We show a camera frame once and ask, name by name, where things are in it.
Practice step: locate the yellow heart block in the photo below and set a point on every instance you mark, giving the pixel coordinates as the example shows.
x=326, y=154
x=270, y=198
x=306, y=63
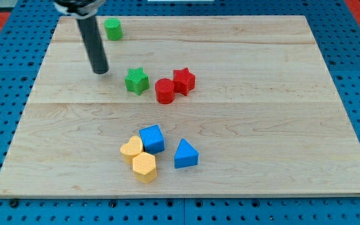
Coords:
x=131, y=149

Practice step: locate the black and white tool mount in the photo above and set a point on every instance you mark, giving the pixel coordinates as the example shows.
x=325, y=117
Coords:
x=79, y=9

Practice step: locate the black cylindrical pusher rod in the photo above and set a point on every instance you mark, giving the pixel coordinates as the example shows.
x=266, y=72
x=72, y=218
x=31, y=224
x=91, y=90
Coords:
x=93, y=43

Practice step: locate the blue cube block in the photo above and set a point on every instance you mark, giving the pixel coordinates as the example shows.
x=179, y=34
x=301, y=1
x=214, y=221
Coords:
x=152, y=139

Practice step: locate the yellow hexagon block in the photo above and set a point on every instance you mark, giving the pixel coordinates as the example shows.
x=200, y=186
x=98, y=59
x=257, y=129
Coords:
x=144, y=167

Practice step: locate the light wooden board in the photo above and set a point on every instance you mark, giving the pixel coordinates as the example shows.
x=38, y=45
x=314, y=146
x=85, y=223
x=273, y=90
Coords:
x=265, y=115

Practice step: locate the red cylinder block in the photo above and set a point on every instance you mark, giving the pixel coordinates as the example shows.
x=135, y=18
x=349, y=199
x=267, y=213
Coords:
x=164, y=89

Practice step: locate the green cylinder block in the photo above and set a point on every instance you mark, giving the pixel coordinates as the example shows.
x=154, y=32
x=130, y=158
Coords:
x=113, y=29

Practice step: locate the green star block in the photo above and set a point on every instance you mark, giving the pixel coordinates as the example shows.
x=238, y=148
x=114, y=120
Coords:
x=136, y=81

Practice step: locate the red star block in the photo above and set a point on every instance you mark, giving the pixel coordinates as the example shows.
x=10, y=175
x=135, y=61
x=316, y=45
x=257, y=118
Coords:
x=184, y=81

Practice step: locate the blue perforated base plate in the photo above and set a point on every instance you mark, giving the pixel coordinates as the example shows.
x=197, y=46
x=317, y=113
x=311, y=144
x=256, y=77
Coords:
x=23, y=44

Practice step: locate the blue triangle block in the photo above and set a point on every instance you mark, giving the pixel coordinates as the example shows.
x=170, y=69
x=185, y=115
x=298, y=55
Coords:
x=186, y=155

